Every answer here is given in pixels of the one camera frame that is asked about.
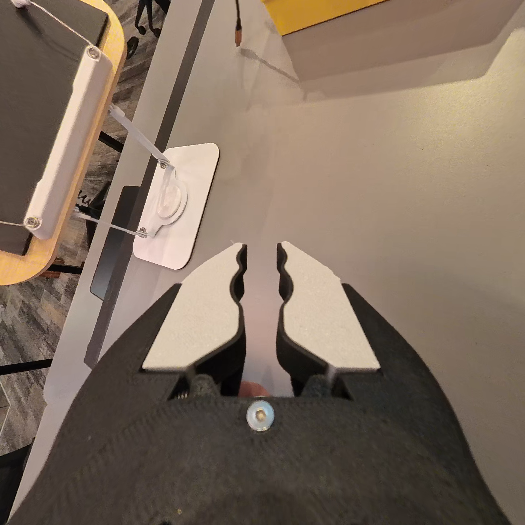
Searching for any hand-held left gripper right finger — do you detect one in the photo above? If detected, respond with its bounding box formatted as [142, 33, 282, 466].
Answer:
[276, 241, 381, 386]

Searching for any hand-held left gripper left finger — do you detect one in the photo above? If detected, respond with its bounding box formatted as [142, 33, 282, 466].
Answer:
[141, 244, 249, 386]

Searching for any wooden board with black panel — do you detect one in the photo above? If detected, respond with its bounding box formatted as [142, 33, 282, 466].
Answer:
[0, 0, 125, 286]

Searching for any yellow plastic bin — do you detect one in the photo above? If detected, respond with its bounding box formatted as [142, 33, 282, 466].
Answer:
[262, 0, 388, 37]

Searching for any black chair wheel base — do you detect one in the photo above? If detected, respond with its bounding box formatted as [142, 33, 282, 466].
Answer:
[127, 0, 173, 60]

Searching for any dark table cable flap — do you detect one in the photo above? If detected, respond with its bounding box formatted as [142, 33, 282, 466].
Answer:
[89, 185, 142, 302]

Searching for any white mount plate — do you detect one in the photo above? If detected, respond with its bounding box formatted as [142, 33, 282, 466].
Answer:
[84, 0, 216, 366]

